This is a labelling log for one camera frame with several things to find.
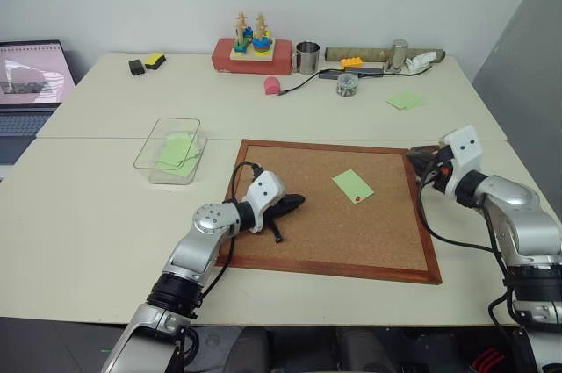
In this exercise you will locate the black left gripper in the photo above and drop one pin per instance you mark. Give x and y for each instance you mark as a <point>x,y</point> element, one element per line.
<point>277,210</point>

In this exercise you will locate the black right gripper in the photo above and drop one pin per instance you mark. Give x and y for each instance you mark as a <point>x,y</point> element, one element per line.
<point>441,169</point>

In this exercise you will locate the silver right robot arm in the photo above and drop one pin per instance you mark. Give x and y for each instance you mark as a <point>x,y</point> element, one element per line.
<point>522,224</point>

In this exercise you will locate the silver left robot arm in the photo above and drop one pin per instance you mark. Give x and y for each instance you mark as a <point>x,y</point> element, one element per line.
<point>197,246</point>

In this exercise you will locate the green paper note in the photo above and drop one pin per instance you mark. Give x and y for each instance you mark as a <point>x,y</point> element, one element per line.
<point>351,184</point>
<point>404,98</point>
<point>175,162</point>
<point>419,105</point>
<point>186,142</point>

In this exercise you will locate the clear jar of pushpins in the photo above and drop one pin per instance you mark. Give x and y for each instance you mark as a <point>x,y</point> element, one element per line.
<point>347,85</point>

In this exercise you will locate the clear plastic box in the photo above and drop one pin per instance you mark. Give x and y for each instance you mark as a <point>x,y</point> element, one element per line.
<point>149,158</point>

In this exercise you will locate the small black box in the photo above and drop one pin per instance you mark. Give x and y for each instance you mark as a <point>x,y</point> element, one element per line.
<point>137,66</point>

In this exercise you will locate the wood-framed cork board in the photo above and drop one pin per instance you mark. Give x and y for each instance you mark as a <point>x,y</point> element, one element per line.
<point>342,237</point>

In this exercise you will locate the white crumpled cloth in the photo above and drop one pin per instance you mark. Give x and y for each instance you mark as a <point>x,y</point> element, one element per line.
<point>419,62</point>

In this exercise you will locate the metal cylinder cup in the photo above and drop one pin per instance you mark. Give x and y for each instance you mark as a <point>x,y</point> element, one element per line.
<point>397,57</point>

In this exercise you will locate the yellow toy brick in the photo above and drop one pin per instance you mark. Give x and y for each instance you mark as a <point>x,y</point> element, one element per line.
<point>352,62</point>

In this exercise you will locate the pink eraser block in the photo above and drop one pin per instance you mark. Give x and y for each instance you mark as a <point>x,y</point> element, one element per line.
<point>271,85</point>

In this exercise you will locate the metal mug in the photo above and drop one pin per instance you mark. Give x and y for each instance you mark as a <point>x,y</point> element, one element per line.
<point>307,58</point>

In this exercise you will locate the red brick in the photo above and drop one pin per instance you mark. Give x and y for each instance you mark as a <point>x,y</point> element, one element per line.
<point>224,59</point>

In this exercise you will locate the yellow black sponge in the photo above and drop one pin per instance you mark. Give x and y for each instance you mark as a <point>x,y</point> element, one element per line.
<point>154,60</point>

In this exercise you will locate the red striped black object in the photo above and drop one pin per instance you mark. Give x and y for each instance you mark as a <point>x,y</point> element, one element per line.
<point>487,362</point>

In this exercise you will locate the open laptop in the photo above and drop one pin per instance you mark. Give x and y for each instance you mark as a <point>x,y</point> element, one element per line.
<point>30,83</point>

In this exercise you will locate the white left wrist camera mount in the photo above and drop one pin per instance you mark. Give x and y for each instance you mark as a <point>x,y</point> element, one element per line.
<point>263,191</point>

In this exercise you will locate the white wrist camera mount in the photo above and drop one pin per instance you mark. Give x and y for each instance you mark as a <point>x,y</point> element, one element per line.
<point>263,191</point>
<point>463,149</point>

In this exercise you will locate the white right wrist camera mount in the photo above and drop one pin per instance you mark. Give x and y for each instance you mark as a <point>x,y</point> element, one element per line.
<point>463,149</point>

